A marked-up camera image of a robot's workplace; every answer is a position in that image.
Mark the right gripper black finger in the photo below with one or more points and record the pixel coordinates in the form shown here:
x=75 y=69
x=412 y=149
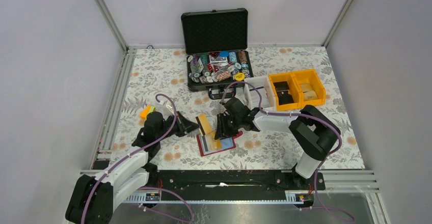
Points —
x=230 y=129
x=220 y=131

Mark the orange green sticky note block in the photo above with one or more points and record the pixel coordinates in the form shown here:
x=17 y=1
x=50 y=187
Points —
x=144 y=113

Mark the beige cards in yellow bin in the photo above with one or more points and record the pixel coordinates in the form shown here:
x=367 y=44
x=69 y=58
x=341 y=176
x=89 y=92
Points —
x=308 y=92

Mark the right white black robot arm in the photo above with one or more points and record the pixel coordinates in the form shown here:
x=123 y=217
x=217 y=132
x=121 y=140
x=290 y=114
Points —
x=314 y=132

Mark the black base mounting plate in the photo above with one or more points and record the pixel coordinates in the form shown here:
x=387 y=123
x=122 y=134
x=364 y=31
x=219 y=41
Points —
x=180 y=181

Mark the yellow bin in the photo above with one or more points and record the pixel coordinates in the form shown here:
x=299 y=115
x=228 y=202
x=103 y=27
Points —
x=294 y=90
x=310 y=76

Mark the floral patterned table mat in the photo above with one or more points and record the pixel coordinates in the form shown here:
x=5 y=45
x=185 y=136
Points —
x=164 y=71

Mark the white plastic bin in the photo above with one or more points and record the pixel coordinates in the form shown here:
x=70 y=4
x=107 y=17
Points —
x=254 y=83

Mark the red leather card holder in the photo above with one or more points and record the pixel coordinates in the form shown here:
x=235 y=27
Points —
x=217 y=146

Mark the black card in yellow bin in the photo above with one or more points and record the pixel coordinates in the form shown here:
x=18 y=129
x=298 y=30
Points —
x=283 y=93

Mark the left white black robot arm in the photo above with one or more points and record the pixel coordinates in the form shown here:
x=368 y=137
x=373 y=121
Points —
x=95 y=198

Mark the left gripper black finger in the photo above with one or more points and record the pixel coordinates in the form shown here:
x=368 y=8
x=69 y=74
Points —
x=182 y=119
x=188 y=127

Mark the yellow round dealer chip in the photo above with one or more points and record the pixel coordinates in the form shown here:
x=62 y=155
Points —
x=239 y=76

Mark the gold credit card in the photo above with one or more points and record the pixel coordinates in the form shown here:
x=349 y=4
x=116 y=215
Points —
x=204 y=125

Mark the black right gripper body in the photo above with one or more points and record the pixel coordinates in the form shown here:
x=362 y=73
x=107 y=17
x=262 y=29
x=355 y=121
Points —
x=239 y=120

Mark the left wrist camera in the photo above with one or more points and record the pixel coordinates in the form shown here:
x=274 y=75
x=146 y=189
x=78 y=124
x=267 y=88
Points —
x=167 y=105

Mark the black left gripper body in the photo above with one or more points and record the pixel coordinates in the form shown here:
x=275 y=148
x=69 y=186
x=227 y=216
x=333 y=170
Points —
x=177 y=129

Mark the black poker chip case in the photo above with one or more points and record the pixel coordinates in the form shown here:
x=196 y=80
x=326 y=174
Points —
x=215 y=44

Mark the white slotted cable duct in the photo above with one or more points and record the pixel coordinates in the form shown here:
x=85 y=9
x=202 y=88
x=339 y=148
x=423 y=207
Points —
x=222 y=197

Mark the cards in white bin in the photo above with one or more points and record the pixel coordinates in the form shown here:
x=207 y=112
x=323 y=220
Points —
x=257 y=95

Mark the white grey credit card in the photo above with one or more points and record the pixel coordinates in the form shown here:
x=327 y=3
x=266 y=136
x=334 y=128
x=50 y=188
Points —
x=204 y=144

